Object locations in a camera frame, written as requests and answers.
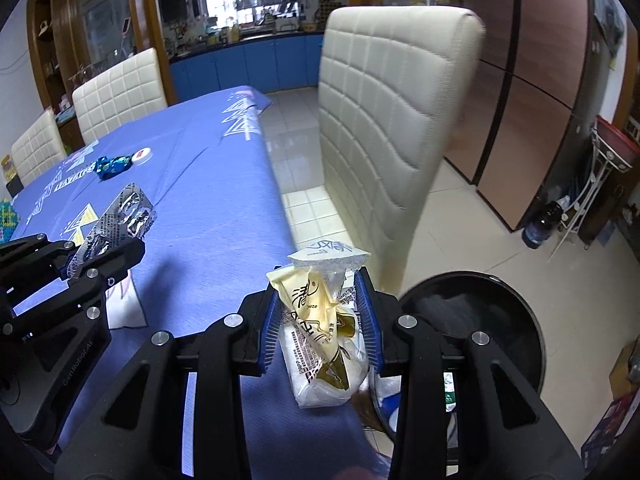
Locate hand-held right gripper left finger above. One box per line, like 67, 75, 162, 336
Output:
55, 282, 281, 480

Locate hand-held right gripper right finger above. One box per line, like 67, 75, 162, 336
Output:
354, 267, 586, 480

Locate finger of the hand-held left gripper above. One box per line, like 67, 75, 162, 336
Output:
0, 233, 76, 311
62, 236, 147, 293

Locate yellow white tissue packet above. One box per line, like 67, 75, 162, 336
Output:
266, 240, 372, 410

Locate silver pill blister pack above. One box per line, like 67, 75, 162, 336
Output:
66, 183, 158, 278

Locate black round trash bin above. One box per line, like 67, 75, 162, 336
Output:
367, 270, 542, 441

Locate teal patterned item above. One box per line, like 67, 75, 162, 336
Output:
0, 199, 22, 241

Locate blue foil candy wrapper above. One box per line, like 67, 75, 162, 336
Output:
96, 154, 132, 181

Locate cream quilted leather chair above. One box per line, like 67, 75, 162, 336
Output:
72, 47, 168, 143
11, 109, 67, 187
317, 5, 487, 295

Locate dark glass floor bottle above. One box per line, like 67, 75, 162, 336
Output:
522, 201, 566, 248

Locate wooden display cabinet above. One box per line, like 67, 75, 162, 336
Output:
27, 0, 176, 146

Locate blue kitchen cabinets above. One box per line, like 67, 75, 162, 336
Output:
169, 30, 326, 103

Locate brown cardboard box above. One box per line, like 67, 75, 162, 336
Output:
607, 342, 640, 401

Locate colourful printed box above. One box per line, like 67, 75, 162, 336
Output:
582, 392, 636, 466

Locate brown refrigerator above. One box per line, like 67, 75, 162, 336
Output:
442, 0, 608, 233

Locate red basin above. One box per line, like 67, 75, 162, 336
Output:
595, 115, 640, 171

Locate white metal wire rack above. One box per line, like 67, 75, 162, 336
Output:
547, 115, 640, 261

